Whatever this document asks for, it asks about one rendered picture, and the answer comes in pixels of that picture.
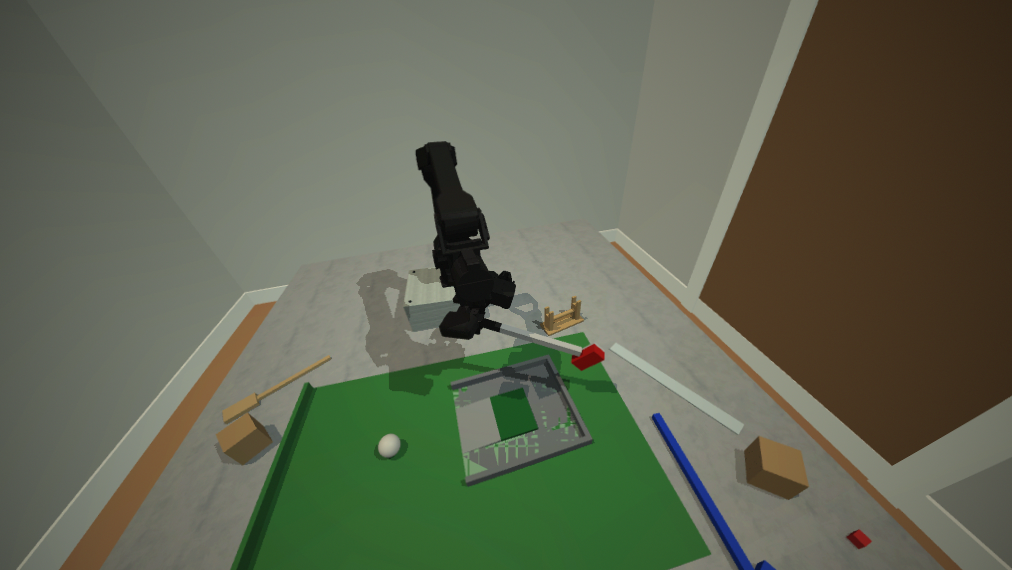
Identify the red putter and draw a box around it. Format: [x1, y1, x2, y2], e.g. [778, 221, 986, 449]
[480, 318, 605, 371]

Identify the blue putter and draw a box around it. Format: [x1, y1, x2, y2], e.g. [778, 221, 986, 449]
[652, 413, 776, 570]

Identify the green putting mat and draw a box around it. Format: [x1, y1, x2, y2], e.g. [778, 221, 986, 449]
[248, 343, 712, 570]

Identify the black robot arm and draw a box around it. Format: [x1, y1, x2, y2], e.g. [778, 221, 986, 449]
[416, 141, 516, 309]

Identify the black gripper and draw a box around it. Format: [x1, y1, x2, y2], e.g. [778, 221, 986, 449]
[439, 276, 490, 340]

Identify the red block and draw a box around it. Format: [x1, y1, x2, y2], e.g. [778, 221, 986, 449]
[846, 530, 872, 549]

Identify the white golf ball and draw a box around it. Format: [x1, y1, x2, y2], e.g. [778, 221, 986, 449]
[378, 433, 400, 458]

